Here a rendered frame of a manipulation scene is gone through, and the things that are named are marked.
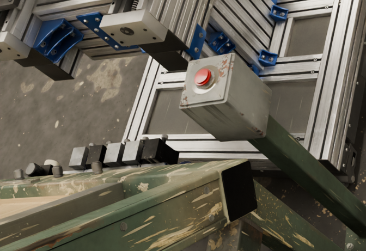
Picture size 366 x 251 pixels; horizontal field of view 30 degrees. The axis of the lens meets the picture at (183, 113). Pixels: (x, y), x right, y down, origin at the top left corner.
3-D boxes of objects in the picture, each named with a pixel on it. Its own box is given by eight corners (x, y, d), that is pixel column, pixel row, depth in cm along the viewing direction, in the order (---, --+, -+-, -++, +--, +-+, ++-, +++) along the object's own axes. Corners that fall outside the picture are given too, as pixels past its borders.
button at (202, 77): (216, 71, 142) (211, 66, 141) (213, 87, 140) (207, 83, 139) (200, 73, 144) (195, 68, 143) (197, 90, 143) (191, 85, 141)
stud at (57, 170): (66, 176, 166) (63, 164, 166) (58, 178, 164) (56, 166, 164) (59, 177, 167) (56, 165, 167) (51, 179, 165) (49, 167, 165)
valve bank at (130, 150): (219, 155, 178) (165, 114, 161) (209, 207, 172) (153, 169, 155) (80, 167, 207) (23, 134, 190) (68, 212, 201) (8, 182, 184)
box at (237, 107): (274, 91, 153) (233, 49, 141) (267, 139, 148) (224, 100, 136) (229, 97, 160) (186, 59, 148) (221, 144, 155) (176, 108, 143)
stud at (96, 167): (105, 172, 158) (103, 160, 158) (98, 175, 156) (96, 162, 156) (97, 173, 160) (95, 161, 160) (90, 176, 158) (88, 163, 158)
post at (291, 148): (380, 219, 206) (261, 105, 154) (379, 238, 203) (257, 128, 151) (361, 220, 209) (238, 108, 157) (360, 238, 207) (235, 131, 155)
